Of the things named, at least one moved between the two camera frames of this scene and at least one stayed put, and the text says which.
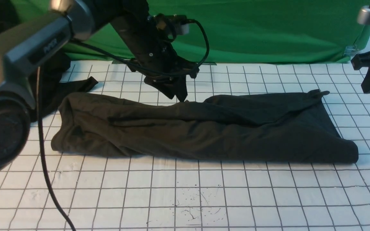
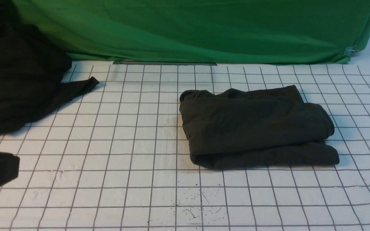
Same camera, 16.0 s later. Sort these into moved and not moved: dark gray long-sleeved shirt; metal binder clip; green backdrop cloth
Moved: dark gray long-sleeved shirt
Not moved: green backdrop cloth; metal binder clip
